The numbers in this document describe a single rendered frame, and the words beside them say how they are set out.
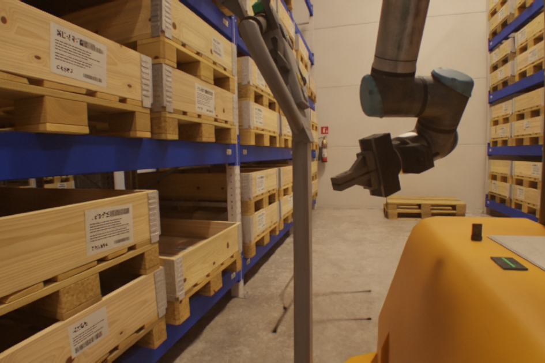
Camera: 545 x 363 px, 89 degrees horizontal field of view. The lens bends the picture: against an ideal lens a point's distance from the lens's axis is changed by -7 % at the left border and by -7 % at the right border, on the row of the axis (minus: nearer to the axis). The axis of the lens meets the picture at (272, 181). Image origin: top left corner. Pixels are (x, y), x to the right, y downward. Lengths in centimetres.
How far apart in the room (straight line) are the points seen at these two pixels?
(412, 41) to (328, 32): 603
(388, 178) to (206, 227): 177
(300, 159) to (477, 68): 616
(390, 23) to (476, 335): 53
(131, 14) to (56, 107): 75
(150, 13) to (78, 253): 107
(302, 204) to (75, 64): 83
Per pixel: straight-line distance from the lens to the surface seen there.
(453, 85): 71
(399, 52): 64
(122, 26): 169
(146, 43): 157
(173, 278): 153
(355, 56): 645
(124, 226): 121
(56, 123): 106
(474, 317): 54
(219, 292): 212
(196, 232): 234
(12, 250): 98
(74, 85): 112
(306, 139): 62
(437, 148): 76
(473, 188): 652
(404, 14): 64
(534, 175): 480
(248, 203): 236
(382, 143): 66
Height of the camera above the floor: 109
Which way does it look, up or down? 5 degrees down
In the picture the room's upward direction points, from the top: 1 degrees counter-clockwise
